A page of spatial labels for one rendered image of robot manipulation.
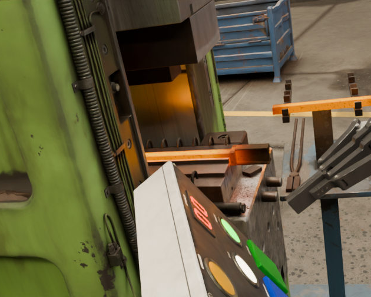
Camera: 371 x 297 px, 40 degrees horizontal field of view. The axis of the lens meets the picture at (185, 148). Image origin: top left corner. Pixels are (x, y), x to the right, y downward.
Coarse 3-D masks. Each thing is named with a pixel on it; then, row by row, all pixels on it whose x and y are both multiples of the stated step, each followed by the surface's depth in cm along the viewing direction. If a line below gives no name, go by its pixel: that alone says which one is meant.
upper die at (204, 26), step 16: (192, 16) 101; (208, 16) 112; (128, 32) 105; (144, 32) 104; (160, 32) 103; (176, 32) 102; (192, 32) 101; (208, 32) 112; (128, 48) 107; (144, 48) 106; (160, 48) 105; (176, 48) 104; (192, 48) 103; (208, 48) 111; (128, 64) 108; (144, 64) 107; (160, 64) 106; (176, 64) 105
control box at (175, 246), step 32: (160, 192) 73; (192, 192) 76; (160, 224) 66; (192, 224) 63; (160, 256) 60; (192, 256) 55; (224, 256) 65; (160, 288) 55; (192, 288) 51; (256, 288) 67
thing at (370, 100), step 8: (368, 96) 148; (280, 104) 156; (288, 104) 155; (296, 104) 153; (304, 104) 152; (312, 104) 151; (320, 104) 150; (328, 104) 150; (336, 104) 149; (344, 104) 149; (352, 104) 148; (368, 104) 147; (280, 112) 154; (296, 112) 153
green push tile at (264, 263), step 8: (248, 240) 83; (256, 248) 82; (256, 256) 79; (264, 256) 83; (256, 264) 78; (264, 264) 79; (272, 264) 84; (264, 272) 77; (272, 272) 79; (272, 280) 78; (280, 280) 80; (280, 288) 79
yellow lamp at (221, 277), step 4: (212, 264) 57; (212, 268) 56; (216, 268) 57; (212, 272) 55; (216, 272) 56; (220, 272) 57; (216, 276) 55; (220, 276) 56; (224, 276) 57; (220, 280) 55; (224, 280) 56; (228, 280) 58; (220, 284) 55; (224, 284) 55; (228, 284) 57; (224, 288) 55; (228, 288) 56; (232, 288) 57; (228, 292) 55; (232, 292) 56
